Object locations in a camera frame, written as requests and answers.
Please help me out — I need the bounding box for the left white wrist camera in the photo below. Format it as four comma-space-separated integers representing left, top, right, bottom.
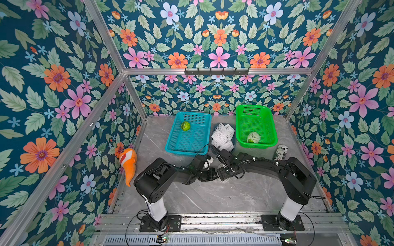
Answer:
203, 155, 213, 169

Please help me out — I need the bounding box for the black hook rail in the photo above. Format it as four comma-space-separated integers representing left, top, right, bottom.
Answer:
184, 68, 249, 76

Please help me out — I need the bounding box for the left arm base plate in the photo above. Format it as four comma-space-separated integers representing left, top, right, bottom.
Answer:
139, 215, 182, 232

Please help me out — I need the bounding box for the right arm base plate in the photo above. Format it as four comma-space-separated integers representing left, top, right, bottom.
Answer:
260, 214, 305, 232

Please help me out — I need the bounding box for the teal plastic basket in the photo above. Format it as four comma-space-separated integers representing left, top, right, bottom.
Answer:
165, 112, 212, 156

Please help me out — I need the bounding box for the green custard apple back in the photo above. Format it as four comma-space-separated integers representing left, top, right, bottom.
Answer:
181, 121, 191, 131

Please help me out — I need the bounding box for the orange clownfish plush toy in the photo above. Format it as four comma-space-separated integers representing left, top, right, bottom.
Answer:
119, 148, 137, 187

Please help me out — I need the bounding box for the green plastic basket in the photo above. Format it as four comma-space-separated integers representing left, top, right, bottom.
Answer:
236, 105, 278, 149

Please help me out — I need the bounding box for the patterned black white can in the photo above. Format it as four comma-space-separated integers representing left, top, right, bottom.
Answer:
274, 145, 288, 161

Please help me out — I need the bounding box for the white foam net back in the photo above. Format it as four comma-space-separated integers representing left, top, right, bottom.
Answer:
211, 122, 236, 152

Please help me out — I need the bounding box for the white foam net sleeve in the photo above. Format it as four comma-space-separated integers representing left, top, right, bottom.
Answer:
247, 132, 261, 144

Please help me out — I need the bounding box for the grey foam net tray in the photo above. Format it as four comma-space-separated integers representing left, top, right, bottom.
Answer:
210, 122, 237, 154

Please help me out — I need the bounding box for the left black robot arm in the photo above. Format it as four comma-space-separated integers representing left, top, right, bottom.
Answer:
133, 155, 218, 230

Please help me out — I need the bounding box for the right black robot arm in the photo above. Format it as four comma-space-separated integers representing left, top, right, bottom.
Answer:
216, 150, 317, 231

